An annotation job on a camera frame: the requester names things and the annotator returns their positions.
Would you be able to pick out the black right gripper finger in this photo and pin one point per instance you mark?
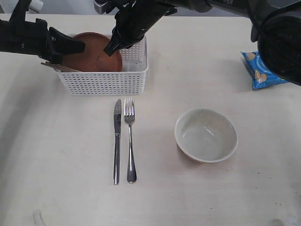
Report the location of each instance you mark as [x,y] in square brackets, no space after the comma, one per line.
[118,43]

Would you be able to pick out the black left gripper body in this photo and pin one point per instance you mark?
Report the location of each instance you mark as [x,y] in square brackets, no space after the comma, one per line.
[36,39]

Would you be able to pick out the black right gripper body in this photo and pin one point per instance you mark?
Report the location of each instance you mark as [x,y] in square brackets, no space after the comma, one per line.
[136,19]

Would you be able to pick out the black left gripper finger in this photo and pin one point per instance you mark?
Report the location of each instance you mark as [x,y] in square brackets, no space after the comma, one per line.
[55,58]
[65,44]

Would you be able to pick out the brown round plate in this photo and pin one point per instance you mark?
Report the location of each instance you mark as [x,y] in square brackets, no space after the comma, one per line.
[93,59]

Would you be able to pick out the white perforated plastic basket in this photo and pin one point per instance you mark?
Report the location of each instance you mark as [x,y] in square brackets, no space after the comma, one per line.
[130,81]

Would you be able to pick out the silver fork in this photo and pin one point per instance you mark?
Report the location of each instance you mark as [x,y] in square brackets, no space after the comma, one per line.
[129,118]

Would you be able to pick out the silver table knife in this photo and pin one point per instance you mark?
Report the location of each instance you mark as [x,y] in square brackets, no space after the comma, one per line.
[117,128]

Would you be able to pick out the pale green bowl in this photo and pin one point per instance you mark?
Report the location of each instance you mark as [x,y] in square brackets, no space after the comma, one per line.
[205,136]

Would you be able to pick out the blue chips bag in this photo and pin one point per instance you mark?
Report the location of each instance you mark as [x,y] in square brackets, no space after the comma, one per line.
[262,77]

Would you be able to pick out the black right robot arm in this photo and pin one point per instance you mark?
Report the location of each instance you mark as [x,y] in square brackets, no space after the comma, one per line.
[277,31]

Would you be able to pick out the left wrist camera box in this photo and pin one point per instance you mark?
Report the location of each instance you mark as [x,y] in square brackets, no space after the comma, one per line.
[36,5]

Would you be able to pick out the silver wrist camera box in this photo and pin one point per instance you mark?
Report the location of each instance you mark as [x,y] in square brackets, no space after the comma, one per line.
[104,6]

